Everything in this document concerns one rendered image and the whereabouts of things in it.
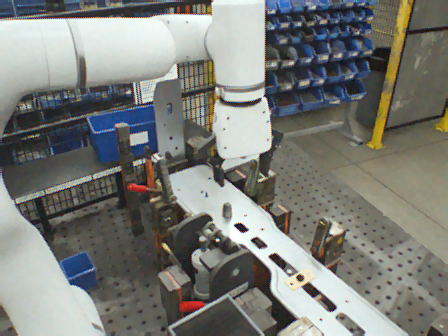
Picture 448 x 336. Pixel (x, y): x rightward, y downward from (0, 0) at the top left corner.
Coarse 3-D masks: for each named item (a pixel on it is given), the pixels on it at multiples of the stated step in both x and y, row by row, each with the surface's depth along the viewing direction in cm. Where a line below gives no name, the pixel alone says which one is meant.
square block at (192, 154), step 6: (192, 138) 163; (198, 138) 163; (186, 144) 161; (192, 144) 159; (198, 144) 158; (186, 150) 163; (192, 150) 158; (186, 156) 165; (192, 156) 160; (198, 156) 160; (192, 162) 162; (198, 162) 162; (204, 162) 164
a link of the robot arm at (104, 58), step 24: (72, 24) 50; (96, 24) 51; (120, 24) 53; (144, 24) 54; (168, 24) 63; (192, 24) 68; (96, 48) 50; (120, 48) 52; (144, 48) 53; (168, 48) 55; (192, 48) 69; (96, 72) 52; (120, 72) 53; (144, 72) 55; (168, 72) 59
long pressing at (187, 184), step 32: (192, 192) 141; (224, 192) 141; (224, 224) 126; (256, 224) 126; (256, 256) 113; (288, 256) 114; (288, 288) 104; (320, 288) 104; (352, 320) 96; (384, 320) 95
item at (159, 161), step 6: (156, 156) 119; (162, 156) 120; (168, 156) 121; (156, 162) 119; (162, 162) 119; (156, 168) 123; (162, 168) 120; (162, 174) 121; (168, 174) 122; (162, 180) 123; (168, 180) 124; (162, 186) 127; (168, 186) 125; (168, 192) 126
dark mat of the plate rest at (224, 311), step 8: (216, 304) 80; (224, 304) 80; (208, 312) 78; (216, 312) 78; (224, 312) 78; (232, 312) 78; (192, 320) 77; (200, 320) 76; (208, 320) 77; (216, 320) 76; (224, 320) 77; (232, 320) 77; (240, 320) 77; (176, 328) 75; (184, 328) 75; (192, 328) 75; (200, 328) 75; (208, 328) 75; (216, 328) 75; (224, 328) 75; (232, 328) 75; (240, 328) 75; (248, 328) 75
